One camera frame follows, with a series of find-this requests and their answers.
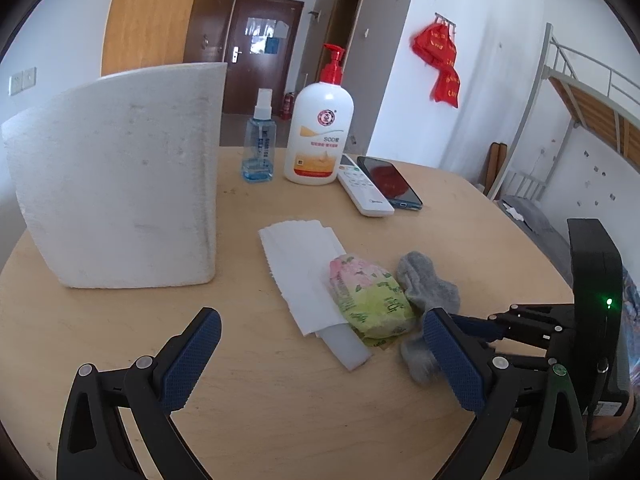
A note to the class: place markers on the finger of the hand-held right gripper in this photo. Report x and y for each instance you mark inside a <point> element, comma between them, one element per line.
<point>525,350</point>
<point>480,327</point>

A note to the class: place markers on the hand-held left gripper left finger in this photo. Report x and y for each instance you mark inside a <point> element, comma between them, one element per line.
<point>192,360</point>

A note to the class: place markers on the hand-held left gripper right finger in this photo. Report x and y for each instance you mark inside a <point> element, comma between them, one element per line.
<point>452,360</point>

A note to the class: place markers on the grey sock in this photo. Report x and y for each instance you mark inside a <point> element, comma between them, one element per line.
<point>425,285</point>

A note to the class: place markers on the green tissue pack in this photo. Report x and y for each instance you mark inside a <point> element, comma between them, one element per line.
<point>372,300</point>

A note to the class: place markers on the white foam sheet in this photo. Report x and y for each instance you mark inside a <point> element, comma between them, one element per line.
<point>347,350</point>

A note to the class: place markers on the white paper towel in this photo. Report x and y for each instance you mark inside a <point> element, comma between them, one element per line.
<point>300,270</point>

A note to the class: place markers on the white foam box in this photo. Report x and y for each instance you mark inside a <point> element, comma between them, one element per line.
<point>115,185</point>

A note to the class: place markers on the person's right hand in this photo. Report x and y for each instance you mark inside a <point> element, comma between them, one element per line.
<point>610,422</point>

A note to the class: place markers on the grey mattress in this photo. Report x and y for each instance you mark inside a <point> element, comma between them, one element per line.
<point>540,225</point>

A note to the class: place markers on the brown wooden board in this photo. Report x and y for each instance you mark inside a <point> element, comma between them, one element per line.
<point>497,167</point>

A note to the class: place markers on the black smartphone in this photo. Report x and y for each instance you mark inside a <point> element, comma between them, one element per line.
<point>392,182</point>

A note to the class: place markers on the white remote control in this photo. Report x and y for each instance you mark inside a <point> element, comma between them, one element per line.
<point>365,190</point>

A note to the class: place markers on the blue spray bottle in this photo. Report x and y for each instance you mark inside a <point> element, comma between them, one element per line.
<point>258,160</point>

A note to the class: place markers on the red hanging bag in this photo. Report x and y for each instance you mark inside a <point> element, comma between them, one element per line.
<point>435,45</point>
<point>446,87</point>

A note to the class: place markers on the white lotion pump bottle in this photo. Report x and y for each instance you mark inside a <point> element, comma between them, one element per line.
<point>317,135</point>

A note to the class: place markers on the red fire extinguisher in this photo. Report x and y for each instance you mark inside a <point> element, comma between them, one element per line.
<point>286,107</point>

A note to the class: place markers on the brown side door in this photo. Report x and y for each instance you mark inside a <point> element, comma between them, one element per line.
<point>352,35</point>

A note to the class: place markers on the blue door paper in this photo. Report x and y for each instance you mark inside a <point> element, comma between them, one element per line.
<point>273,46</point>

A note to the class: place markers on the brown entrance door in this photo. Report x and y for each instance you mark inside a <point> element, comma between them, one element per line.
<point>235,25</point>

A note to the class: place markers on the white door papers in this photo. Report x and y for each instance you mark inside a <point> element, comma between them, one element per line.
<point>257,27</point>

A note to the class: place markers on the wooden wardrobe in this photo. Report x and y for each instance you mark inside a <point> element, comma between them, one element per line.
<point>150,20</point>

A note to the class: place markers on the metal bunk bed frame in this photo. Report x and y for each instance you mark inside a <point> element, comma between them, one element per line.
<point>590,105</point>

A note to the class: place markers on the metal wall hook rack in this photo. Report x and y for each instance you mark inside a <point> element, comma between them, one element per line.
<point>445,19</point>

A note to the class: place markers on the double wall socket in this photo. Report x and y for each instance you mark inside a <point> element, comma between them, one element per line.
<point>23,81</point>

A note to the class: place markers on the dark wall fixture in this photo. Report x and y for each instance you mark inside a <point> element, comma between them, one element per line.
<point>314,15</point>

